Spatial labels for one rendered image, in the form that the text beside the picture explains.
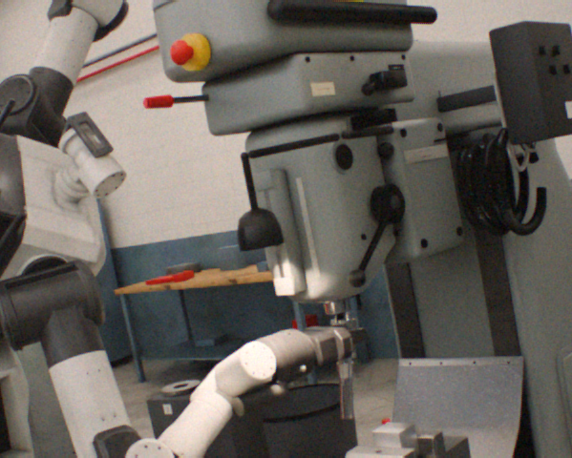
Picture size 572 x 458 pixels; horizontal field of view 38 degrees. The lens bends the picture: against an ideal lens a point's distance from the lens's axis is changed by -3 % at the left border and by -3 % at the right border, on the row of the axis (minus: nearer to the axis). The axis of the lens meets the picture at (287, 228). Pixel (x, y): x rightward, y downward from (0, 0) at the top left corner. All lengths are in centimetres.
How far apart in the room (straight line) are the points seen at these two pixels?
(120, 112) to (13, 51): 208
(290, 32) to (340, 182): 27
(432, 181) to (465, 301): 33
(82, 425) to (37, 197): 39
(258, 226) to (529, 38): 57
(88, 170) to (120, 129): 740
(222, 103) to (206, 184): 642
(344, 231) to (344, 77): 26
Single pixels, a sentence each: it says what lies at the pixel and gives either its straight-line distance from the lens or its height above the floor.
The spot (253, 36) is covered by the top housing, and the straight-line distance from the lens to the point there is 134.
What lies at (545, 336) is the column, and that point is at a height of 111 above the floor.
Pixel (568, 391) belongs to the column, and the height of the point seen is 98.
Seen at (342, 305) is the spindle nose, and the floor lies 129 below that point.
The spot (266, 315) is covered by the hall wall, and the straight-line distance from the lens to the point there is 766.
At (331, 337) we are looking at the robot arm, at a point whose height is 125.
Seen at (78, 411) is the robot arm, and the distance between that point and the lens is 127.
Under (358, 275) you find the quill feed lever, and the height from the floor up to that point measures 136.
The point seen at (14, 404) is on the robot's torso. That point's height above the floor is 121.
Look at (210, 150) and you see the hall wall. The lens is 782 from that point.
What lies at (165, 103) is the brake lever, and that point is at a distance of 145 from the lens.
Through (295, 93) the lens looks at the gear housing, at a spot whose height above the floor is 166.
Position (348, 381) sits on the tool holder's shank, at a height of 115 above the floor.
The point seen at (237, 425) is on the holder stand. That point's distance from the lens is 185.
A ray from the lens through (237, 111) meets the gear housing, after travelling 148.
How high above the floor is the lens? 153
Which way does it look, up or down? 3 degrees down
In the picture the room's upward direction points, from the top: 11 degrees counter-clockwise
